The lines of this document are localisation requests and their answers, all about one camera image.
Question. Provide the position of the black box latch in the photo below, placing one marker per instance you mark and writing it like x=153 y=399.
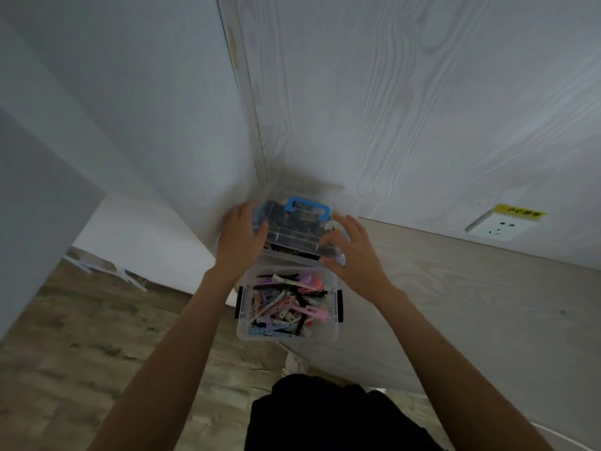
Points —
x=239 y=302
x=340 y=306

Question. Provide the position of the person's right hand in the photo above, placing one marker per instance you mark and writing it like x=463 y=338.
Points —
x=361 y=262

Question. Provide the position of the white wall socket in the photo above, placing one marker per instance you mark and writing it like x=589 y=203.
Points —
x=500 y=227

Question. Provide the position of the person's right thumb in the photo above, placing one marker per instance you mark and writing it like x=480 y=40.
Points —
x=332 y=264

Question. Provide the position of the person's black clothing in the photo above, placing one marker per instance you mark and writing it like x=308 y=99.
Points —
x=328 y=418

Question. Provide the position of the white shoe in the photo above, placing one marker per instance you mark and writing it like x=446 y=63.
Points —
x=295 y=364

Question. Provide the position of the person's left forearm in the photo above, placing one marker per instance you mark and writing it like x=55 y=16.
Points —
x=173 y=361

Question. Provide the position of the pile of colourful hair clips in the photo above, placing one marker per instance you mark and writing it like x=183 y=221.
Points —
x=289 y=305

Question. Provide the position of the small white hair clip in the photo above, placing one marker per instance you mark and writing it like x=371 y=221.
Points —
x=331 y=225

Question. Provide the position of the person's right forearm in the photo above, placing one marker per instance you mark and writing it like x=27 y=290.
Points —
x=450 y=371

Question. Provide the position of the yellow label sticker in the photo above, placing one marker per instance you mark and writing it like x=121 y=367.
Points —
x=521 y=212

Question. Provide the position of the clear plastic storage box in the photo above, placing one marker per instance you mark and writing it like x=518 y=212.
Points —
x=286 y=340

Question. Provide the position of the person's left hand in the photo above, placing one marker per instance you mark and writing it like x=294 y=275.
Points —
x=237 y=244

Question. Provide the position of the person's left thumb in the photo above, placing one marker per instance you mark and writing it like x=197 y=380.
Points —
x=262 y=233

